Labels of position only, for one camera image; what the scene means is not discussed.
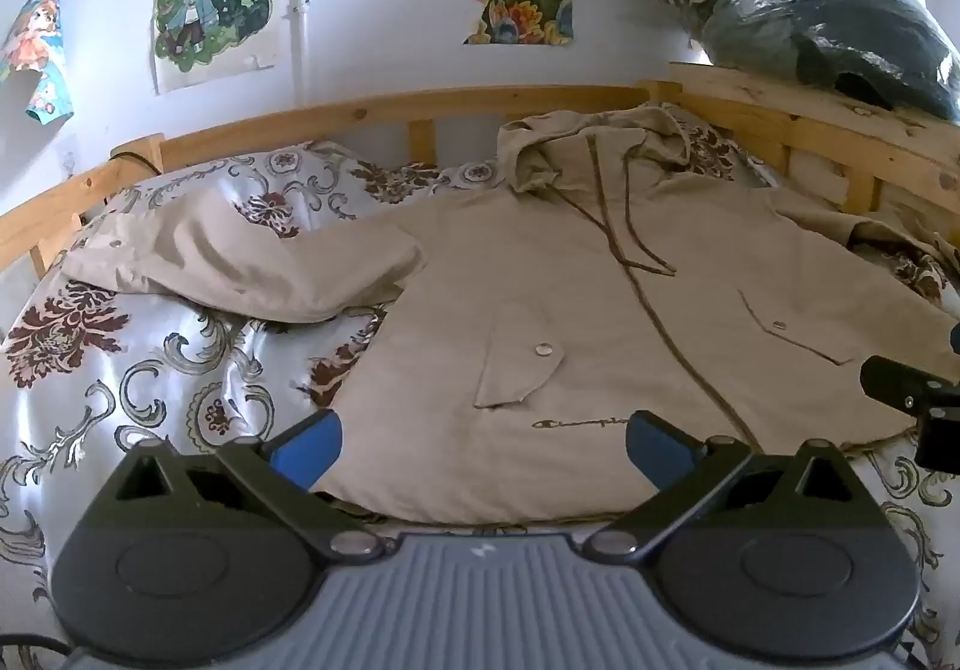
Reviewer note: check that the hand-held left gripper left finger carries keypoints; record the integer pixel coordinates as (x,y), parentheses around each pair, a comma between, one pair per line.
(309,449)

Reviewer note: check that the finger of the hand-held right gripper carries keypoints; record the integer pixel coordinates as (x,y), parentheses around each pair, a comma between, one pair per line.
(900,386)

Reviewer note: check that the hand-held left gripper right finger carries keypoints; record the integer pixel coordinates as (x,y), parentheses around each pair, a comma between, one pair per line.
(660,451)

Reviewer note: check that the beige hooded jacket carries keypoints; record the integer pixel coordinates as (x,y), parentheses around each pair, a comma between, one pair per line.
(600,310)

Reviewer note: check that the floral printed bed blanket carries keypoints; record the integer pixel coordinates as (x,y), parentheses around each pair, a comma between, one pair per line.
(150,370)

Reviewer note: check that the wooden bed frame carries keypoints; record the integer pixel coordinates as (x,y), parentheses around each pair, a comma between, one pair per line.
(525,103)

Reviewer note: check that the orange-haired cartoon wall poster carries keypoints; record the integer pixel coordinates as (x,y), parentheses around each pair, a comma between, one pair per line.
(37,54)

